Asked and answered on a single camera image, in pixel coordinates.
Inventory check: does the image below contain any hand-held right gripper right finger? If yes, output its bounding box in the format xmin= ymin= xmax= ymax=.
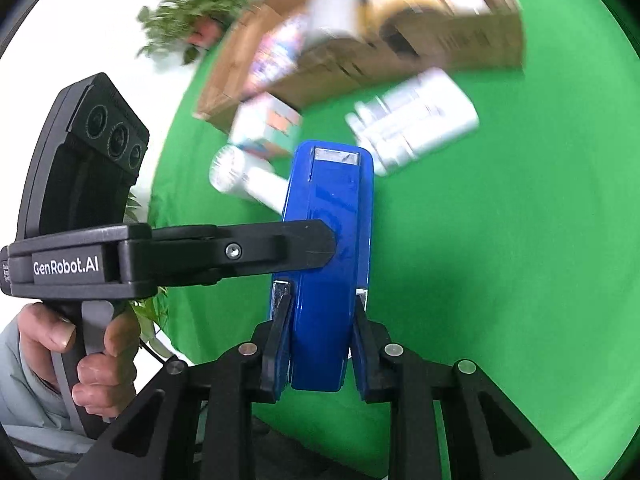
xmin=352 ymin=289 xmax=581 ymax=480

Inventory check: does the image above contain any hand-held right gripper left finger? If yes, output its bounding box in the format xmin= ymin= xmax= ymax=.
xmin=65 ymin=287 xmax=294 ymax=480

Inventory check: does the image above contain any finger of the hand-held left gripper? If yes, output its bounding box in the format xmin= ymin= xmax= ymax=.
xmin=150 ymin=219 xmax=337 ymax=288

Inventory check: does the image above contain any blue stapler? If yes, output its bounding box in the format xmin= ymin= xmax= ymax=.
xmin=272 ymin=140 xmax=375 ymax=393

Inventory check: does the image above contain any white handheld fan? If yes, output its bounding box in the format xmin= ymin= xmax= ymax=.
xmin=209 ymin=144 xmax=288 ymax=213

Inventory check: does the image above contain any pastel puzzle cube box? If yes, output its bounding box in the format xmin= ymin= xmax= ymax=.
xmin=229 ymin=92 xmax=303 ymax=158

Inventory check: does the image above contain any colourful board game box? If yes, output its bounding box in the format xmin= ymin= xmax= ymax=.
xmin=250 ymin=15 xmax=306 ymax=96

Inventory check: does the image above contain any white plastic blister package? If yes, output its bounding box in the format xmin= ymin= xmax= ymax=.
xmin=345 ymin=67 xmax=481 ymax=177

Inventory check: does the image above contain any silver cylinder roll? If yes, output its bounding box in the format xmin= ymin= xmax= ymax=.
xmin=304 ymin=0 xmax=362 ymax=48

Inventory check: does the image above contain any large cardboard box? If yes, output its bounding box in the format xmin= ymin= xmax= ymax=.
xmin=192 ymin=0 xmax=526 ymax=133

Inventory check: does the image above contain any person's left hand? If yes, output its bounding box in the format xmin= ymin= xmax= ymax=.
xmin=17 ymin=302 xmax=141 ymax=423

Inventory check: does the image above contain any large-leaf pothos plant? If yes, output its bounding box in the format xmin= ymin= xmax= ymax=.
xmin=122 ymin=192 xmax=173 ymax=356

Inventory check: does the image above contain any small cardboard insert box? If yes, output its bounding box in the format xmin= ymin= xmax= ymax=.
xmin=197 ymin=5 xmax=263 ymax=116

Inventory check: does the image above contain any potted plant in orange pot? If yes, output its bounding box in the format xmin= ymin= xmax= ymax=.
xmin=136 ymin=0 xmax=261 ymax=65

